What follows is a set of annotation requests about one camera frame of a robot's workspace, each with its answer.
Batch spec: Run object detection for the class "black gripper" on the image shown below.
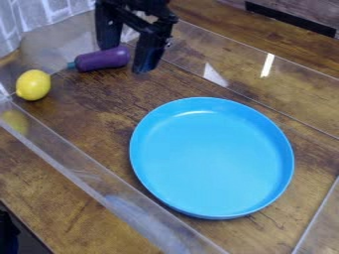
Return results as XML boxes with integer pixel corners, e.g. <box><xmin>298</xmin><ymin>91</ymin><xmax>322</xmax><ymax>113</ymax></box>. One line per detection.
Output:
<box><xmin>93</xmin><ymin>0</ymin><xmax>179</xmax><ymax>73</ymax></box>

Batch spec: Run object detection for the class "yellow lemon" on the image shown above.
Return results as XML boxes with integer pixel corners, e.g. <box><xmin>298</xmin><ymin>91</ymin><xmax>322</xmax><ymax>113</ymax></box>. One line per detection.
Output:
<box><xmin>16</xmin><ymin>69</ymin><xmax>52</xmax><ymax>101</ymax></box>

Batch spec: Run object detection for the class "blue round tray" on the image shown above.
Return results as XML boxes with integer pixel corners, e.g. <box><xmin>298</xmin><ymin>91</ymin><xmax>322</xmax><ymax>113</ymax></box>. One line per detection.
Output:
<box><xmin>129</xmin><ymin>97</ymin><xmax>294</xmax><ymax>219</ymax></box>

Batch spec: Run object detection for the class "purple toy eggplant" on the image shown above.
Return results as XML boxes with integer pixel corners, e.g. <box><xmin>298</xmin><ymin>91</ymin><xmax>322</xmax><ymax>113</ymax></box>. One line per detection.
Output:
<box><xmin>68</xmin><ymin>46</ymin><xmax>129</xmax><ymax>72</ymax></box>

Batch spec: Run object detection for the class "clear acrylic barrier wall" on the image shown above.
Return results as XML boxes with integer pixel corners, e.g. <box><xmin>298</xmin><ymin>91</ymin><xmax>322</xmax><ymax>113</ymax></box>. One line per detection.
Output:
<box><xmin>0</xmin><ymin>1</ymin><xmax>339</xmax><ymax>254</ymax></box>

